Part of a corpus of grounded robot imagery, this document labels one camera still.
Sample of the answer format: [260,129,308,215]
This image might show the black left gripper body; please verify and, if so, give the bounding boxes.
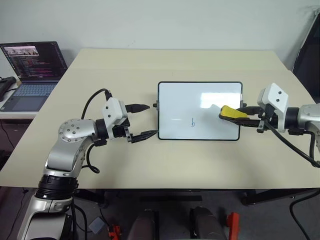
[112,110,133,143]

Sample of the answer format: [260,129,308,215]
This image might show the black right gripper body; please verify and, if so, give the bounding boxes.
[256,103,279,134]

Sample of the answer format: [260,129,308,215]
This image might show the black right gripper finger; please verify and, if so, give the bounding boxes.
[219,114,262,129]
[237,106,262,117]

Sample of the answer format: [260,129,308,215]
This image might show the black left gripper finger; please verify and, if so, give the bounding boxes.
[130,129,159,144]
[125,103,151,114]

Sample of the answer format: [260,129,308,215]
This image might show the yellow whiteboard eraser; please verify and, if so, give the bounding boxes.
[219,105,251,121]

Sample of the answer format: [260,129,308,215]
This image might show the black framed whiteboard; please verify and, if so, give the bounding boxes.
[152,80,247,141]

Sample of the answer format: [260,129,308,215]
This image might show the black chair with white cover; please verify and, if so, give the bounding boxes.
[290,6,320,104]

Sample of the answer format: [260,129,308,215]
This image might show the dark rounded shape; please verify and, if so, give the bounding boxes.
[131,208,160,240]
[189,206,224,240]

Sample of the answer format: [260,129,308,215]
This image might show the grey square floor box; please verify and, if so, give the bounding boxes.
[89,216,106,234]

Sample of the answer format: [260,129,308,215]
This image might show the orange clamp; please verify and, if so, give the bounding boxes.
[108,224,120,239]
[225,212,239,230]

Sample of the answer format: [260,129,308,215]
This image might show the open grey laptop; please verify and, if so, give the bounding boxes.
[0,41,69,113]

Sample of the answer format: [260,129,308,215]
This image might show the black device beside laptop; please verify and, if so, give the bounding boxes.
[0,76,20,102]

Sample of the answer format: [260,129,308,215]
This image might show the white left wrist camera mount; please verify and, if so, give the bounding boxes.
[101,97,127,129]

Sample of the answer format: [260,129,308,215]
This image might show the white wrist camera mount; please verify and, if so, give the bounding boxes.
[101,97,127,129]
[257,82,290,134]

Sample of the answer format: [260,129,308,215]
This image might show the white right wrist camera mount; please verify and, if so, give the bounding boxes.
[257,82,290,134]

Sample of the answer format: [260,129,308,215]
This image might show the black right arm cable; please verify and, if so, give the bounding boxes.
[264,119,320,169]

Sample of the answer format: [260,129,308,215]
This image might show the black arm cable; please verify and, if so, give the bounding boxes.
[264,119,320,169]
[81,88,113,174]

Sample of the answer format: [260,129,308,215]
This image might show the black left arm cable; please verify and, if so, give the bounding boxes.
[81,88,113,174]

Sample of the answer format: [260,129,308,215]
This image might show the black table frame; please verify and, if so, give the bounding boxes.
[74,187,320,208]

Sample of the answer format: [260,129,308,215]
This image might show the black floor cable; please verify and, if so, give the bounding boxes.
[289,189,320,240]

